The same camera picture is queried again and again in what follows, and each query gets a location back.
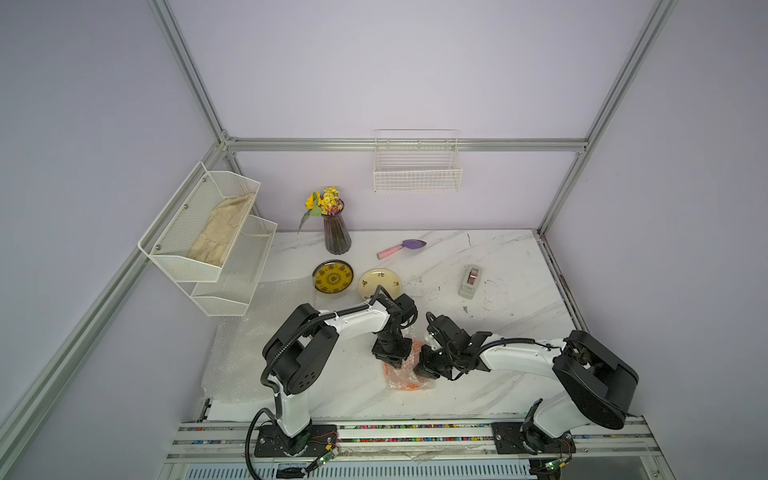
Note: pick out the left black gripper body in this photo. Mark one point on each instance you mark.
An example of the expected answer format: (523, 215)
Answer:
(390, 348)

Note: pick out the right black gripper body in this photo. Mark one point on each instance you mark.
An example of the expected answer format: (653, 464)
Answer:
(436, 361)

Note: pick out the orange plate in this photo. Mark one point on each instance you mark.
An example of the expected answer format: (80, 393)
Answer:
(405, 375)

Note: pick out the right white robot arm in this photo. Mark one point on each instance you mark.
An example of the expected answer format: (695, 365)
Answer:
(596, 386)

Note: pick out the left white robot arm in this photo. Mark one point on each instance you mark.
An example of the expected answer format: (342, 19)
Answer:
(297, 353)

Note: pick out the cream yellow plate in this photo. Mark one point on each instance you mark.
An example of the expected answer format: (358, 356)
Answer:
(371, 280)

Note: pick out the grey tape dispenser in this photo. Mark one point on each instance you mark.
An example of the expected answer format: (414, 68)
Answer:
(470, 282)

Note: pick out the dark yellow patterned plate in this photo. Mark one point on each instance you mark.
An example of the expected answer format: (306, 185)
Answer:
(332, 276)

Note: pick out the pink purple scoop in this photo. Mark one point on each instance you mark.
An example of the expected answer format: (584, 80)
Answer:
(410, 244)

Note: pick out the dark glass vase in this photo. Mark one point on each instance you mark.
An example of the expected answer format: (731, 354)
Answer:
(336, 236)

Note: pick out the yellow flower bouquet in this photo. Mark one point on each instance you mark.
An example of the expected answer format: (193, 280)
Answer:
(326, 203)

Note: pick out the white mesh lower shelf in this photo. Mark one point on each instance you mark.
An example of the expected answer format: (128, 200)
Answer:
(232, 293)

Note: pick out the white mesh shelf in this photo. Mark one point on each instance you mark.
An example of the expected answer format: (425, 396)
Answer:
(232, 293)
(167, 242)

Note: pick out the beige folded cloth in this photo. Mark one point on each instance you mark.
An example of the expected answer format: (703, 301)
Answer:
(218, 235)

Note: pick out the white mesh upper shelf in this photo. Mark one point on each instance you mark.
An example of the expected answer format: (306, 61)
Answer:
(167, 242)

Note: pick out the aluminium mounting rail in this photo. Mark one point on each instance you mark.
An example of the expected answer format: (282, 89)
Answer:
(418, 440)

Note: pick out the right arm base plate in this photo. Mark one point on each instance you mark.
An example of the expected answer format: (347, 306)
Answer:
(523, 438)

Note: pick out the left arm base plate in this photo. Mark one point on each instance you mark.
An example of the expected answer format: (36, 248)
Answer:
(294, 441)

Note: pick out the white wire wall basket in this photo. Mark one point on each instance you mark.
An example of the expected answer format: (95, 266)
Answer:
(416, 161)

